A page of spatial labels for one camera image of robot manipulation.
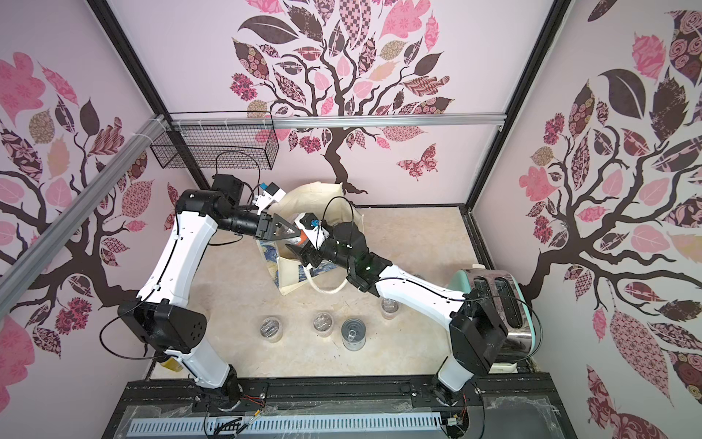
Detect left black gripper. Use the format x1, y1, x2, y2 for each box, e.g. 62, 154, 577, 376
216, 209, 299, 243

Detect cream canvas tote bag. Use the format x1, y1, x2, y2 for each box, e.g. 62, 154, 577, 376
255, 182, 364, 296

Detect clear seed jar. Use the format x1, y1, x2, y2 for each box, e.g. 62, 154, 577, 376
313, 312, 335, 338
260, 316, 283, 343
341, 318, 367, 351
380, 298, 400, 320

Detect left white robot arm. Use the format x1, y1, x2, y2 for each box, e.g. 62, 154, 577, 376
118, 175, 300, 404

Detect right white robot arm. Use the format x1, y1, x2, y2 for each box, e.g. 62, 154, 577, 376
288, 214, 508, 393

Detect yellow jar near base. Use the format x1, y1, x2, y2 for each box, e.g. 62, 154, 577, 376
161, 358, 183, 372

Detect mint green chrome toaster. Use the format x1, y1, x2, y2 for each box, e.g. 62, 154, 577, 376
447, 269, 537, 376

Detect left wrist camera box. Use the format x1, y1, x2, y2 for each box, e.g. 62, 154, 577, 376
254, 183, 286, 215

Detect black wire wall basket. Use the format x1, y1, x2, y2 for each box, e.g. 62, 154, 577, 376
151, 110, 280, 170

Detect aluminium rail back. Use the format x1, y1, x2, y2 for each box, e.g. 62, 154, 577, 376
171, 113, 506, 129

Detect aluminium rail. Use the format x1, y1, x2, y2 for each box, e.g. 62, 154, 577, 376
1, 115, 167, 316
171, 113, 506, 129

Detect aluminium rail left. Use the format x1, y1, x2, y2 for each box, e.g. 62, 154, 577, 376
1, 115, 167, 316

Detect white slotted cable duct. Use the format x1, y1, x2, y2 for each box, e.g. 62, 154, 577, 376
118, 413, 442, 438

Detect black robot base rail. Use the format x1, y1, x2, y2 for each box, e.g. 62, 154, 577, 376
104, 373, 575, 438

